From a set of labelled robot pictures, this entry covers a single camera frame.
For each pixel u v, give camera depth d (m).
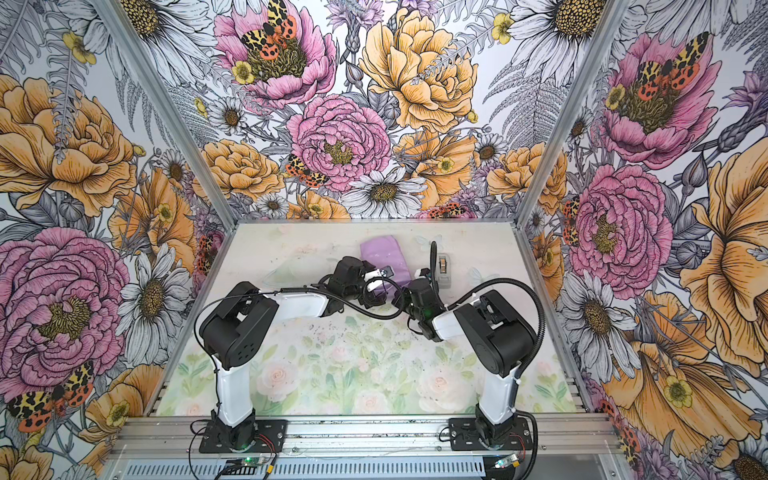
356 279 0.81
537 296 0.51
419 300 0.77
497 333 0.51
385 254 1.03
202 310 1.02
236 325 0.52
